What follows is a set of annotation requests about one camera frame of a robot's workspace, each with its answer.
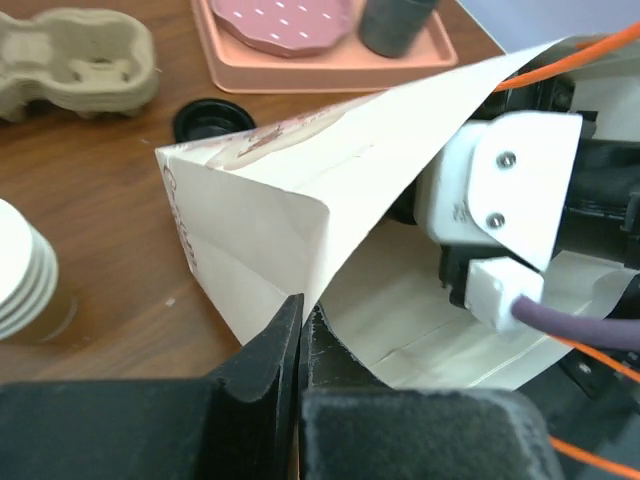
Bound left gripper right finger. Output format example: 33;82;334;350
298;305;564;479

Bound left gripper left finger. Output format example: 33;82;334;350
1;295;304;479

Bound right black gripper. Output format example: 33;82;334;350
384;64;640;401

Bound paper bag orange handles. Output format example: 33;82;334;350
154;19;640;480

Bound stack of paper cups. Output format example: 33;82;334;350
1;200;77;344

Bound dark green mug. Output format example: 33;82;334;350
357;0;438;58

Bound pink plastic tray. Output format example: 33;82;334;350
191;1;458;94

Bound pink dotted plate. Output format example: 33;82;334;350
210;0;354;58

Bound cardboard cup carrier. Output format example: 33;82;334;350
1;8;159;122

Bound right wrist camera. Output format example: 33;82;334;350
414;111;583;271

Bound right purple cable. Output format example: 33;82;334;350
464;258;640;351

